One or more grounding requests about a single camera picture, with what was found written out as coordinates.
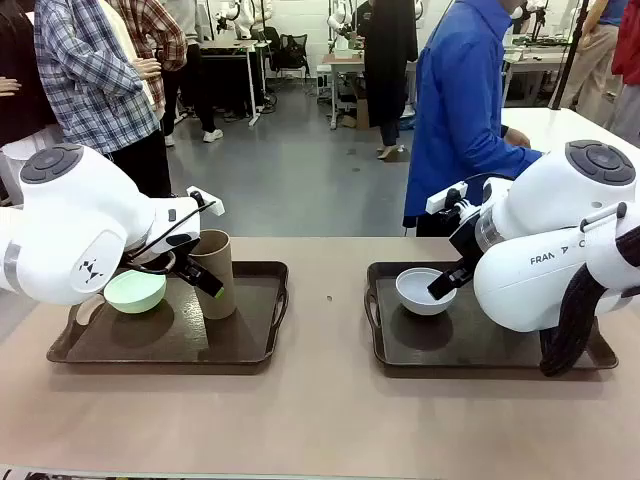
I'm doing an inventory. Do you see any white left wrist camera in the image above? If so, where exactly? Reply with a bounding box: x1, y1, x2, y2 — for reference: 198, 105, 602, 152
187, 186, 225, 218

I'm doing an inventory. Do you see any desk with white legs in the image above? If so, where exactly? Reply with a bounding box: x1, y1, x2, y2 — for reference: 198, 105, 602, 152
198, 38, 274, 126

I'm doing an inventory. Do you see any person in long black coat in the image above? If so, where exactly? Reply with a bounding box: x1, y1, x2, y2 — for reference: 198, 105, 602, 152
355, 0, 420, 161

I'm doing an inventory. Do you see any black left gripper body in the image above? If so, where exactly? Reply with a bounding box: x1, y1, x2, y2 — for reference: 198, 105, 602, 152
167, 245, 207, 284

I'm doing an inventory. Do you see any wooden-top background desk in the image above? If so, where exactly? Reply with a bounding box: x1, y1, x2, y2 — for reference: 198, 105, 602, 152
319, 51, 371, 129

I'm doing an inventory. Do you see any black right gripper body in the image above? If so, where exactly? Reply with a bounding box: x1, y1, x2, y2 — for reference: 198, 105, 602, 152
448, 219, 485, 274

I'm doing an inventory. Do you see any blue-jacket person's left hand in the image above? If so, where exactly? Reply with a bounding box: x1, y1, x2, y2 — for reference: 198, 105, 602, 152
503, 128, 532, 150

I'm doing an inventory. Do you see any person in blue plaid shirt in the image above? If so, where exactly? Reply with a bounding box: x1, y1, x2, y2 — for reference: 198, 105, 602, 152
33, 0, 174, 199

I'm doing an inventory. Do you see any person in red top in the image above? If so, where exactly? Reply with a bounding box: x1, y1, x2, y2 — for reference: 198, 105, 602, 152
604, 0, 640, 149

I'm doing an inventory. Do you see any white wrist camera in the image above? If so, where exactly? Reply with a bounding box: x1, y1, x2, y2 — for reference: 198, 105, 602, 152
426, 182, 476, 224
187, 186, 225, 218

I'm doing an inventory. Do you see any white bowl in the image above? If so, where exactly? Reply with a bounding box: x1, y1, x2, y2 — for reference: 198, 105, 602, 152
395, 267, 457, 317

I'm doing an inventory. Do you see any person in beige trousers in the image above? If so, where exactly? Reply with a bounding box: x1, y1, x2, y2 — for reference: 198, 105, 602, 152
569, 0, 624, 112

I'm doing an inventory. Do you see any black braided cable bundle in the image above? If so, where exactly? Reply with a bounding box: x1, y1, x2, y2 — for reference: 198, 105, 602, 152
538, 202, 640, 377

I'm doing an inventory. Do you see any person in red plaid shirt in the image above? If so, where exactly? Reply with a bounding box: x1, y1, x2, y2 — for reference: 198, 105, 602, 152
97, 0, 189, 124

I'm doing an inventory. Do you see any person with white sneakers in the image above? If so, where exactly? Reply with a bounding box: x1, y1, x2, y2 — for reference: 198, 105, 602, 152
162, 0, 225, 147

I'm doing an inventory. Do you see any dark brown plastic tray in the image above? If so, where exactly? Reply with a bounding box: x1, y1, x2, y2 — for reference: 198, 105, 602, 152
46, 260, 290, 376
363, 260, 620, 379

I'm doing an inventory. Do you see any pale green bowl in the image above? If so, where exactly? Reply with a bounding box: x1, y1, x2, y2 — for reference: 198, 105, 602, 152
103, 269, 168, 315

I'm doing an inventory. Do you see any black slanted pole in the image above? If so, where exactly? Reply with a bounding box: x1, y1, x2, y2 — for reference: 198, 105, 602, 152
547, 0, 592, 111

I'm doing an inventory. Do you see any black office chair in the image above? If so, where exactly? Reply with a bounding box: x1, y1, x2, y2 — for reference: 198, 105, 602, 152
276, 32, 310, 81

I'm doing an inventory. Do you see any tall brown cup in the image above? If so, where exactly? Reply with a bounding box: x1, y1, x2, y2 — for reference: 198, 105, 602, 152
189, 228, 237, 320

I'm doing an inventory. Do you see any hand of red-plaid person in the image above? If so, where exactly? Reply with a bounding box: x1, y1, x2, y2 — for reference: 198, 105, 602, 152
134, 56, 162, 81

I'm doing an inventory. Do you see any cardboard box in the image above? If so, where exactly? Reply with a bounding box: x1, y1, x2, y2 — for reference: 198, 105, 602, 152
353, 94, 372, 132

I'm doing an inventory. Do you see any cluttered background workbench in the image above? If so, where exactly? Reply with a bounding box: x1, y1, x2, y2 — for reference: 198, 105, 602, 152
502, 34, 574, 109

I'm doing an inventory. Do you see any person in blue jacket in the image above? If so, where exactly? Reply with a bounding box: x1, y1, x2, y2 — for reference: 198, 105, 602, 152
403, 0, 546, 238

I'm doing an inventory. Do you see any blue-sleeved right forearm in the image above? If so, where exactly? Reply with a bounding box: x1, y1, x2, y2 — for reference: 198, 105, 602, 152
462, 133, 546, 177

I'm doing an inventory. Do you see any person in black top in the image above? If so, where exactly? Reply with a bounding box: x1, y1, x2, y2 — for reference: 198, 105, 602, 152
0, 0, 59, 149

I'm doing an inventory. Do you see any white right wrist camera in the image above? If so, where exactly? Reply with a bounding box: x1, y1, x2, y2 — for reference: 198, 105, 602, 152
426, 182, 476, 224

